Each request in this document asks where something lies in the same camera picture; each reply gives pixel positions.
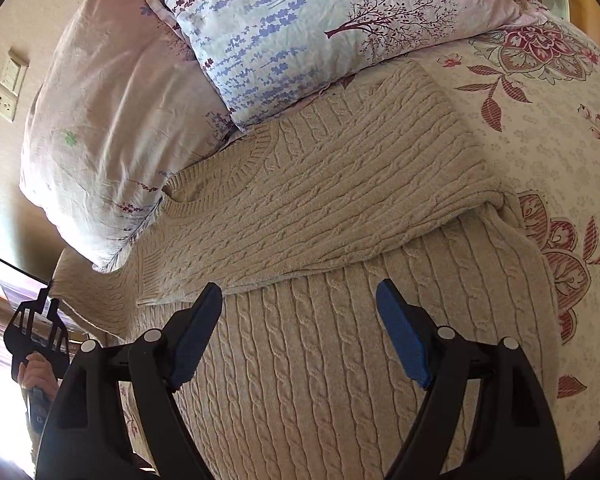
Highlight beige cable-knit sweater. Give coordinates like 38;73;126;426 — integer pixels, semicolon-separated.
52;60;559;479

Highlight person's left hand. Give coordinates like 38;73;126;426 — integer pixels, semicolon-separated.
17;352;59;401

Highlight pink floral pillow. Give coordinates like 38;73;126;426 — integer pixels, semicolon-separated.
19;0;235;271

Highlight blue lavender print pillow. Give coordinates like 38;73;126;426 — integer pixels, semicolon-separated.
145;0;534;129

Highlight cream floral bedspread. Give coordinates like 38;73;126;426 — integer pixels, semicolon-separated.
49;0;600;480

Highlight wall switch plate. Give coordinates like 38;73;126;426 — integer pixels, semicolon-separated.
0;50;29;122

